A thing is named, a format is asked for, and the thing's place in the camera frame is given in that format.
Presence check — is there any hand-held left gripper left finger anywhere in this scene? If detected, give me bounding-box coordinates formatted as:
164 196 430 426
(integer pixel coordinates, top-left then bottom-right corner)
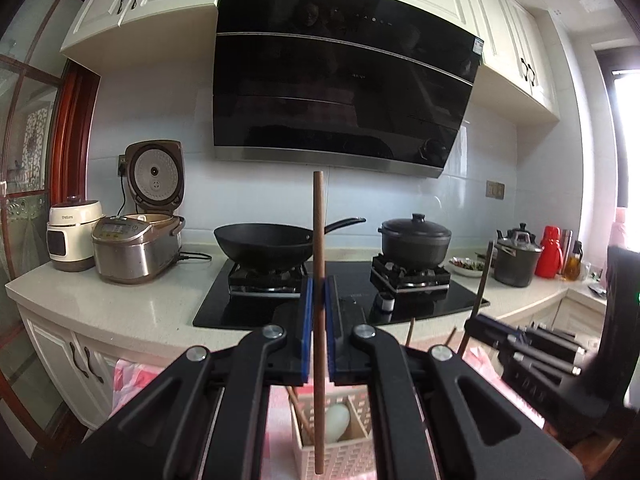
50 277 316 480

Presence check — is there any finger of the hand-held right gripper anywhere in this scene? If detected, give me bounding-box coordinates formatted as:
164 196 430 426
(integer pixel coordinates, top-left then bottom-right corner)
464 313 582 377
519 323 585 357

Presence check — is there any red wooden door frame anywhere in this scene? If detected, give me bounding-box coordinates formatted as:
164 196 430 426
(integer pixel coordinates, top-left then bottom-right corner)
0 0 102 461

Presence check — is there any cooking oil bottle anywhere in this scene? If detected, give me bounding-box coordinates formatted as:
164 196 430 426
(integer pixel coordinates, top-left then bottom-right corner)
564 241 584 281

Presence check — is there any dark grey lidded stockpot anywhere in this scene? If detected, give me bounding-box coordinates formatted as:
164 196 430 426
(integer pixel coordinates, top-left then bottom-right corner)
492 232 544 289

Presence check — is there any black range hood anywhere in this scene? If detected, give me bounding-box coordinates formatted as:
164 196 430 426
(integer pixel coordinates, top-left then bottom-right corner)
212 0 487 180

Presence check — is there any black power cable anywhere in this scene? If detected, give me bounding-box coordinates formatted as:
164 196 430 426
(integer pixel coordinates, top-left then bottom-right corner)
119 175 214 264

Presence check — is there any black burner grate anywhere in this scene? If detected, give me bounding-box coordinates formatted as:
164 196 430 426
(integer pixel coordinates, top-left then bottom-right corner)
228 260 307 297
370 255 452 294

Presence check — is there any black glass gas hob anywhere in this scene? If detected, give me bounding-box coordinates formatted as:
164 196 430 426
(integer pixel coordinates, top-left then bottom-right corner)
192 255 491 331

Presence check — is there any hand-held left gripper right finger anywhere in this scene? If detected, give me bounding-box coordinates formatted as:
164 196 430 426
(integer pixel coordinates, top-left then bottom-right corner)
322 276 586 480

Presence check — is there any black lidded pot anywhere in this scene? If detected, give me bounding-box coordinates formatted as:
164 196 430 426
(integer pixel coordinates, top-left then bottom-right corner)
377 213 453 269

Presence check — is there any pink curtain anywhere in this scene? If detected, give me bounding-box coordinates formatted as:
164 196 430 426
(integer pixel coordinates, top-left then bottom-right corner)
610 207 632 262

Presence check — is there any beige plastic utensil basket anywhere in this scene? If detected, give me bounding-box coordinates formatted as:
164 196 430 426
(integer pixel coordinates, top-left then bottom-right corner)
290 392 376 480

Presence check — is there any silver rice cooker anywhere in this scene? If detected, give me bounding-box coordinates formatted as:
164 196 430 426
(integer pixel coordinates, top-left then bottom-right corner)
91 140 187 285

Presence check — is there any black wok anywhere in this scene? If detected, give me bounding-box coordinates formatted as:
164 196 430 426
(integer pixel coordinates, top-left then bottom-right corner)
214 217 367 267

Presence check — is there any red white checked tablecloth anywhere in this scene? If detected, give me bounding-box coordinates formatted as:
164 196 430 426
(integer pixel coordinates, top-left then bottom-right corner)
112 347 546 480

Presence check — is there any plate of food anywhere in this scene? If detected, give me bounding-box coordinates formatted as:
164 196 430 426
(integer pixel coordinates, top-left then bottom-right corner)
448 256 489 279

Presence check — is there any white plastic spoon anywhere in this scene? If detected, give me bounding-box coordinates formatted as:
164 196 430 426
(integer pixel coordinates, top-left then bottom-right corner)
325 404 352 444

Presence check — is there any small white electric cooker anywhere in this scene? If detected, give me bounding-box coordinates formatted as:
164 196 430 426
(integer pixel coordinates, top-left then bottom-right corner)
46 195 105 272

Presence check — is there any red thermos jug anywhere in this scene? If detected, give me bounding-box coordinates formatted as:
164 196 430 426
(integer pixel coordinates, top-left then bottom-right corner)
535 225 562 279

